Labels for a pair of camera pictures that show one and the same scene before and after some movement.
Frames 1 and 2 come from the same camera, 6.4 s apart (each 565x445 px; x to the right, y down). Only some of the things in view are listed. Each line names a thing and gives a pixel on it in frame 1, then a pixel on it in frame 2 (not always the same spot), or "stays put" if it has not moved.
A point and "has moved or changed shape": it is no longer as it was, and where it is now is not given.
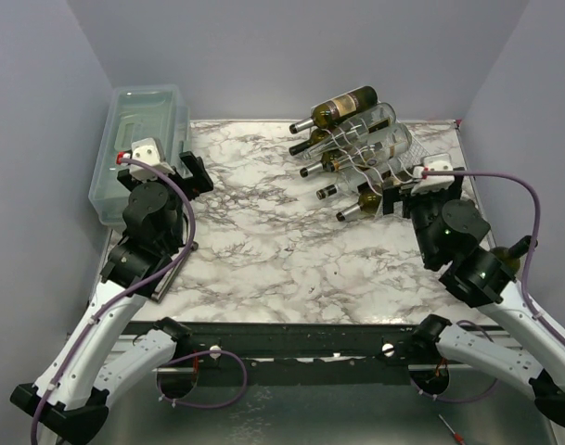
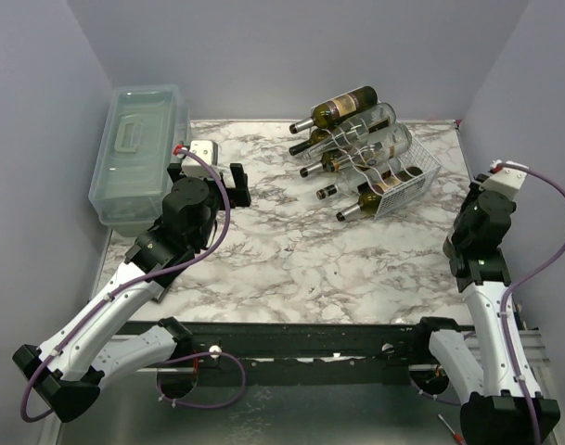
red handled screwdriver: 457,437 stays put
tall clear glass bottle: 356,130 stays put
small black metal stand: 163,287 stays put
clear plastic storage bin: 136,113 stays put
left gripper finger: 196,166 -> 240,178
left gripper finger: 199,186 -> 238,197
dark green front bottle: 510,257 has moved or changed shape
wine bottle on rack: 331,112 stays put
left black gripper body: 183,183 -> 218,202
